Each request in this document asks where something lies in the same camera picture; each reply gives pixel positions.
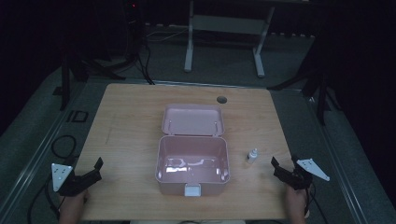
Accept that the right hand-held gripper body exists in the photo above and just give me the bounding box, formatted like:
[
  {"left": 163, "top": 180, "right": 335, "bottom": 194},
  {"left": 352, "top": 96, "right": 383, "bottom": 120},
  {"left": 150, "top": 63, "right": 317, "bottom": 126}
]
[{"left": 284, "top": 154, "right": 332, "bottom": 191}]

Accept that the white floor cable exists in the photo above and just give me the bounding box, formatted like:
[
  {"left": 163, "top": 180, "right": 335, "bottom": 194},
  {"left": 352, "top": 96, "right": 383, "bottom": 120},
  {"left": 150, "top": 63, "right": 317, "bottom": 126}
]
[{"left": 145, "top": 27, "right": 189, "bottom": 44}]

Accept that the black tripod stand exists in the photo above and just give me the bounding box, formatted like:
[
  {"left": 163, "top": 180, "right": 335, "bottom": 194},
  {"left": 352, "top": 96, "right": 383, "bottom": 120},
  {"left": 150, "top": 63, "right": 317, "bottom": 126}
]
[
  {"left": 51, "top": 43, "right": 127, "bottom": 112},
  {"left": 266, "top": 36, "right": 342, "bottom": 127}
]

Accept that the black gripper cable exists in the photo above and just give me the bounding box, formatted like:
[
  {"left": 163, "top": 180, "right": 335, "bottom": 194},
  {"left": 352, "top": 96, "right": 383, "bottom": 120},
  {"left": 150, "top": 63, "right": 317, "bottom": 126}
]
[
  {"left": 305, "top": 182, "right": 329, "bottom": 224},
  {"left": 27, "top": 175, "right": 62, "bottom": 224}
]

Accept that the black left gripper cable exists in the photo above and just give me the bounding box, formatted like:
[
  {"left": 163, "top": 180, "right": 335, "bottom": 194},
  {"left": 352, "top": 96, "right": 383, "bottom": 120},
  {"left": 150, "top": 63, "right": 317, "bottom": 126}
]
[{"left": 27, "top": 175, "right": 62, "bottom": 224}]

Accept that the white metal stand frame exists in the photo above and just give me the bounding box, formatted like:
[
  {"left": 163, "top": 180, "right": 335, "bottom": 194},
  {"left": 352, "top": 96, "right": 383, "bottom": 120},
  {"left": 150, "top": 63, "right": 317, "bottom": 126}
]
[{"left": 183, "top": 0, "right": 276, "bottom": 79}]

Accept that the dark device with red light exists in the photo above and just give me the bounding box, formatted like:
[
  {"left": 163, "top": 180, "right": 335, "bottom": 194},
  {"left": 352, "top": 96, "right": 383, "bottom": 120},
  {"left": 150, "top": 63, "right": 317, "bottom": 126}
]
[{"left": 122, "top": 0, "right": 145, "bottom": 63}]

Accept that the black looped floor cable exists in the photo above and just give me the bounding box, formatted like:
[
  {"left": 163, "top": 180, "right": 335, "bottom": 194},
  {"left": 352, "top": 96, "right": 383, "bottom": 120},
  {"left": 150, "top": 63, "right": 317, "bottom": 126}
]
[{"left": 50, "top": 134, "right": 78, "bottom": 161}]

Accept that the small white bottle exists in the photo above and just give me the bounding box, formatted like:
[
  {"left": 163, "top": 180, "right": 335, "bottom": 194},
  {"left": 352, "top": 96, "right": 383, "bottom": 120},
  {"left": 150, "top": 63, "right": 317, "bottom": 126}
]
[{"left": 246, "top": 147, "right": 260, "bottom": 165}]

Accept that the black cable bundle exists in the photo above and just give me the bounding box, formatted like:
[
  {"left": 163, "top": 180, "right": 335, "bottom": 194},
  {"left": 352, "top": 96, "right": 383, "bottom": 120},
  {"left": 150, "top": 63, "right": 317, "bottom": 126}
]
[{"left": 135, "top": 40, "right": 156, "bottom": 86}]

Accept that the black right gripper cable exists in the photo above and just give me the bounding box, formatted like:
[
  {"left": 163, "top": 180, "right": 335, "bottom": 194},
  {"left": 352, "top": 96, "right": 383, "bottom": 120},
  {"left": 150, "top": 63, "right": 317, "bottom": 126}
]
[{"left": 305, "top": 182, "right": 329, "bottom": 224}]

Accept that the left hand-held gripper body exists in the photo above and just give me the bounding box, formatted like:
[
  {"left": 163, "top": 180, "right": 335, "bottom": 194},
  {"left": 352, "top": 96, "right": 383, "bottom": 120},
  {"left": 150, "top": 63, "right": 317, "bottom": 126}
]
[{"left": 50, "top": 162, "right": 94, "bottom": 198}]

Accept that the pink plastic box with lid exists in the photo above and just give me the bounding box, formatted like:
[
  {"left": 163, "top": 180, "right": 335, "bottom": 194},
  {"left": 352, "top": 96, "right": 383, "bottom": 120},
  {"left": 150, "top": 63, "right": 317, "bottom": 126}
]
[{"left": 154, "top": 103, "right": 232, "bottom": 198}]

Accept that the person's left hand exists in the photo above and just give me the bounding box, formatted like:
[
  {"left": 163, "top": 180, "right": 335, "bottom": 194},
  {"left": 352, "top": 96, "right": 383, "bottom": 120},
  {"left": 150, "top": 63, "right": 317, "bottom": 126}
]
[{"left": 58, "top": 189, "right": 91, "bottom": 224}]

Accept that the person's right hand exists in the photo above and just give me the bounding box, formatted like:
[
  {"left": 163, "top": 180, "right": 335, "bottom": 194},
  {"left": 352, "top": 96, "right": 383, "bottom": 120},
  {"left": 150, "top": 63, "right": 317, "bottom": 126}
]
[{"left": 285, "top": 185, "right": 311, "bottom": 224}]

